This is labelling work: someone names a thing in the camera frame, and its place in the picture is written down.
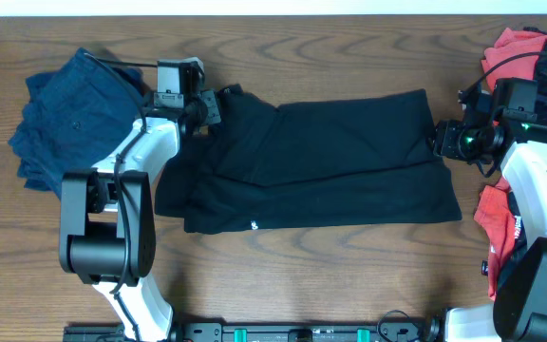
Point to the folded navy blue garment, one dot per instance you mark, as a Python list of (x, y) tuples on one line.
[(75, 117)]

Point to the black t-shirt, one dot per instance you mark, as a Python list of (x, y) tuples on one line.
[(316, 164)]

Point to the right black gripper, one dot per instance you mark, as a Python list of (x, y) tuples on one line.
[(444, 142)]

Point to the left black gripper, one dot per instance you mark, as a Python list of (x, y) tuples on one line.
[(211, 101)]

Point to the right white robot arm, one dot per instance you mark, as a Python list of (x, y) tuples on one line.
[(519, 312)]

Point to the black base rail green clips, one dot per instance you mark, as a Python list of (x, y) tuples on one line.
[(393, 326)]

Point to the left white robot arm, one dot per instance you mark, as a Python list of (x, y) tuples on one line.
[(107, 230)]

